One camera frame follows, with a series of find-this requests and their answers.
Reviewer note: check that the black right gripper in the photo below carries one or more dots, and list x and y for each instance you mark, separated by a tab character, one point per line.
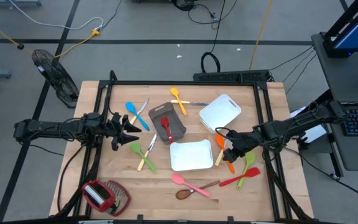
242	141

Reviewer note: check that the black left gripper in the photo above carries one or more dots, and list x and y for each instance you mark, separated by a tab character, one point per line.
113	127

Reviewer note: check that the lime green silicone spoon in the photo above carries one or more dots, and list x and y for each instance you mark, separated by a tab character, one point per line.
250	157

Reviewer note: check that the orange silicone spoon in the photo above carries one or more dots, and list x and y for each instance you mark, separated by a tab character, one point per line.
220	140

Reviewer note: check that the blue silicone spoon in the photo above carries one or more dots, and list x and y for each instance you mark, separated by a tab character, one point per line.
130	107

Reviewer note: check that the red silicone spatula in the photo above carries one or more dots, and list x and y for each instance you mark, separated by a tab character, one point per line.
252	172

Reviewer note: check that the red silicone spoon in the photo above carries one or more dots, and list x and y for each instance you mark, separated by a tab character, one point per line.
165	122

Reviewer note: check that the grey translucent plastic bin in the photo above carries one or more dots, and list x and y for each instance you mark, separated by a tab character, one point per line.
179	127

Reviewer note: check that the yellow silicone spoon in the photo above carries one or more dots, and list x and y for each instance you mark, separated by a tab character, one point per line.
174	91

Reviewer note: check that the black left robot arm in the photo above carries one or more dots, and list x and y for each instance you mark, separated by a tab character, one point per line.
57	127

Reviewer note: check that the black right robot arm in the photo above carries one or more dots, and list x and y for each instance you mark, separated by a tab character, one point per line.
291	124

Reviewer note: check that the white plastic bin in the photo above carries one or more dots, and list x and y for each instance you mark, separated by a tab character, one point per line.
191	155
220	112

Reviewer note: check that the pink silicone spoon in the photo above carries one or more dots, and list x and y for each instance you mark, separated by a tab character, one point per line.
178	179

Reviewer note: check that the black power strip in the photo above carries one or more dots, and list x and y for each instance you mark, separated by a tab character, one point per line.
228	76

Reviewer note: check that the red steel box grater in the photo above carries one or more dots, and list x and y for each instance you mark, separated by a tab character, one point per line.
104	197

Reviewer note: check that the white paper sheet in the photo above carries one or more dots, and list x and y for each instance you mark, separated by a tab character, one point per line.
314	132

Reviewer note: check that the brown wooden spoon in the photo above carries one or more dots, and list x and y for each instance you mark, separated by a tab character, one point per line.
182	194

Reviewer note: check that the black floor fan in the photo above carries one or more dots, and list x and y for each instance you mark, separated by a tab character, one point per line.
57	81

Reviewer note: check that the grey equipment cart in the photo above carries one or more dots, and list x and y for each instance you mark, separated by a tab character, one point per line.
346	77

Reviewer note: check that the black floor puck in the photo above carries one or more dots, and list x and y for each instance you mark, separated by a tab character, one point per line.
20	46

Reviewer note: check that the black monitor with blue screen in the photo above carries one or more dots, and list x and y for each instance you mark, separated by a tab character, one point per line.
356	31

